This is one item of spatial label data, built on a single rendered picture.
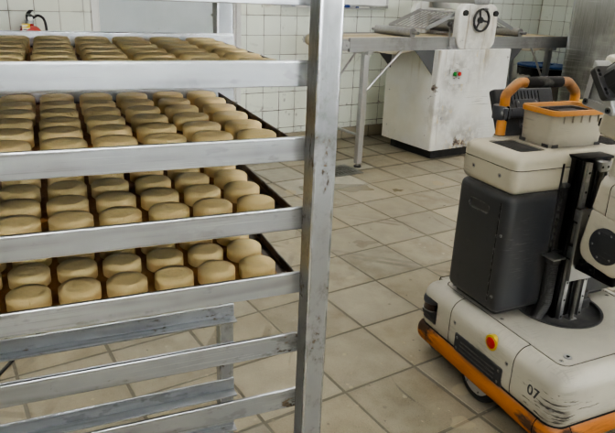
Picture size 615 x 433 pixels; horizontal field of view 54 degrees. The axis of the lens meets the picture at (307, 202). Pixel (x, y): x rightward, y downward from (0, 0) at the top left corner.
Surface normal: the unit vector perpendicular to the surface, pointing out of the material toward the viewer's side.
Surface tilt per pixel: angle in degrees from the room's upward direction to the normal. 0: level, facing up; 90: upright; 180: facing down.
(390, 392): 0
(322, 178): 90
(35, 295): 0
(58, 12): 90
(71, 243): 90
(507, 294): 90
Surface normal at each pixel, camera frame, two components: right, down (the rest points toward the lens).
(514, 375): -0.91, 0.10
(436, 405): 0.04, -0.94
